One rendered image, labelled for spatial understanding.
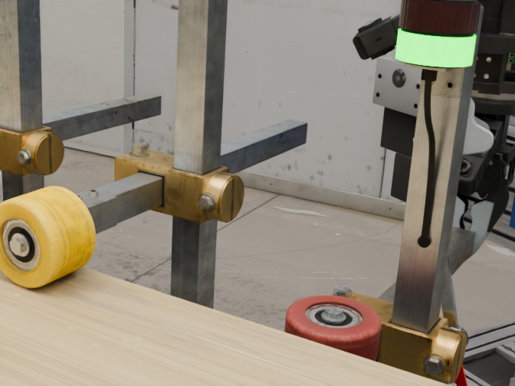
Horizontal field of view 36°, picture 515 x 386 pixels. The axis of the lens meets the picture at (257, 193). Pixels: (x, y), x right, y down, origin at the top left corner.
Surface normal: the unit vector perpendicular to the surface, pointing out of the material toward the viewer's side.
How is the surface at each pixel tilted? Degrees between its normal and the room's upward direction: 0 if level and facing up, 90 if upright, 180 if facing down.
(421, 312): 90
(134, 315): 0
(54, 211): 39
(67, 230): 67
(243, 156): 90
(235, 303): 0
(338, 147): 90
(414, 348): 90
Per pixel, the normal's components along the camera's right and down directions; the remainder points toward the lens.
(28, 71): 0.86, 0.21
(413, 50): -0.67, 0.19
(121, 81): -0.45, 0.26
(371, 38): -0.18, 0.29
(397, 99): -0.84, 0.12
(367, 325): 0.06, -0.95
